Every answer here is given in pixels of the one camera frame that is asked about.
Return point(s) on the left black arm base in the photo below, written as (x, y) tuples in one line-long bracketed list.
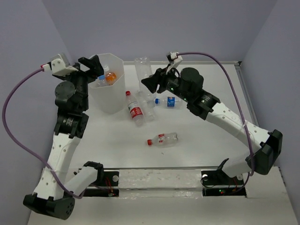
[(107, 187)]

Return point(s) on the clear ribbed white cap bottle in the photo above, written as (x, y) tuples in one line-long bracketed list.
[(143, 70)]

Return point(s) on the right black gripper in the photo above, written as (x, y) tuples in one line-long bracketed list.
[(160, 77)]

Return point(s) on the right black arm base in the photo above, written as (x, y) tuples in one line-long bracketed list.
[(216, 183)]

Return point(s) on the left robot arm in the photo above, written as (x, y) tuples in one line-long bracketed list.
[(54, 196)]

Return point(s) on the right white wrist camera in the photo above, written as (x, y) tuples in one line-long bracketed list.
[(174, 60)]

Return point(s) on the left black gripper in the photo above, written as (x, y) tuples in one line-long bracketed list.
[(94, 64)]

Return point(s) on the crushed red cap cola bottle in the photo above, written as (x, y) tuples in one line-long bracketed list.
[(163, 140)]

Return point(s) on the clear unlabelled crushed bottle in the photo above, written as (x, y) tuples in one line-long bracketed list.
[(147, 108)]

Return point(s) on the blue label water bottle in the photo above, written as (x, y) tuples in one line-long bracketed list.
[(169, 102)]

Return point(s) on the clear bottle blue cap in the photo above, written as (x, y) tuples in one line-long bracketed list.
[(101, 81)]

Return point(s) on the white octagonal plastic bin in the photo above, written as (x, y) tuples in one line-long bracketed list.
[(110, 99)]

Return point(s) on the red cap red label bottle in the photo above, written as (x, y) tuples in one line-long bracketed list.
[(134, 109)]

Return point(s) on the orange tea bottle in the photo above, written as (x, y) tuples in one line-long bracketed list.
[(110, 76)]

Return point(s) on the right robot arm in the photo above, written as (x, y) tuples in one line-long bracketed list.
[(266, 145)]

